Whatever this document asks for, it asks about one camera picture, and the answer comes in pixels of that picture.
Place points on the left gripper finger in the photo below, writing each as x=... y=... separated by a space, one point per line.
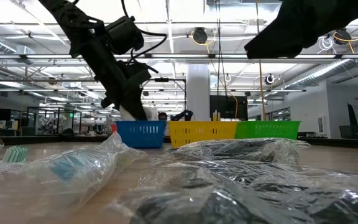
x=135 y=110

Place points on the yellow plastic basket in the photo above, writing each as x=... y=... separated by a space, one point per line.
x=202 y=130

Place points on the black wall screen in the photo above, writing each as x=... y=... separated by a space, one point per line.
x=227 y=107

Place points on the black framed glass enclosure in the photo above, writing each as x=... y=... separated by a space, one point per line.
x=57 y=121

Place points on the blue toothbrush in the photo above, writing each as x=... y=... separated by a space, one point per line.
x=67 y=169

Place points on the teal toothbrush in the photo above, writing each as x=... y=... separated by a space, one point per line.
x=15 y=154

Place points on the orange plastic basket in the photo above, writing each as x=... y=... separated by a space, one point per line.
x=113 y=128

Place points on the white building column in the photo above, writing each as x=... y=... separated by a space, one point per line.
x=198 y=90

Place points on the green plastic basket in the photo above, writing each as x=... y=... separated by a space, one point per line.
x=267 y=130

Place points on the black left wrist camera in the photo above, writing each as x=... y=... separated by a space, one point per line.
x=124 y=34

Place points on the person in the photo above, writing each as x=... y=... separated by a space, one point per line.
x=163 y=116

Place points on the black background robot arm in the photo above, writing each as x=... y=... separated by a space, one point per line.
x=182 y=115

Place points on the blue plastic basket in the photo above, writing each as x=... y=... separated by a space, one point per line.
x=141 y=135

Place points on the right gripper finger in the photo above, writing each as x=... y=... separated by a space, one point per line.
x=275 y=43

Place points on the yellow bottles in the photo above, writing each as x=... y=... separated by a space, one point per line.
x=217 y=115

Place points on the black metal rig frame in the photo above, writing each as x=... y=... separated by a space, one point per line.
x=183 y=93

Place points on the black sponge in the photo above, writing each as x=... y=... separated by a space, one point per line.
x=244 y=196
x=228 y=151

